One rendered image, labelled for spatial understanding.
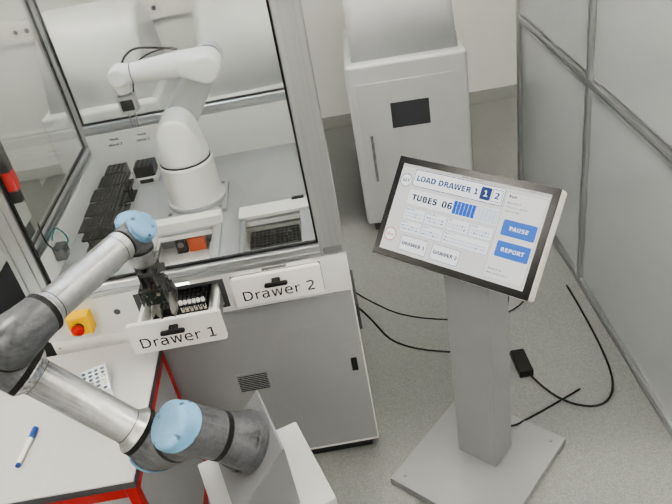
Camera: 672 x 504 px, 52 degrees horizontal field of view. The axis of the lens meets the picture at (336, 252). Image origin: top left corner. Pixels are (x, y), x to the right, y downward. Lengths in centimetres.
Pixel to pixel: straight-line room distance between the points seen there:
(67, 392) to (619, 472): 191
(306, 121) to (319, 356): 88
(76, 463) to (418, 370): 157
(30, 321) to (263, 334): 103
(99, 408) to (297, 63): 100
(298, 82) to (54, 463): 124
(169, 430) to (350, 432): 124
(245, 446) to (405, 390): 147
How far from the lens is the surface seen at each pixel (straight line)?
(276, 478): 166
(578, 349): 318
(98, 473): 201
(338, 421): 266
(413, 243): 205
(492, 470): 267
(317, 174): 203
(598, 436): 285
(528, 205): 192
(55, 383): 163
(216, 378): 249
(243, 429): 163
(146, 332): 216
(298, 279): 220
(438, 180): 205
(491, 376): 233
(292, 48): 189
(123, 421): 167
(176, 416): 158
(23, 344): 152
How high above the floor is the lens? 215
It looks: 33 degrees down
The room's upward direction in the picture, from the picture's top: 11 degrees counter-clockwise
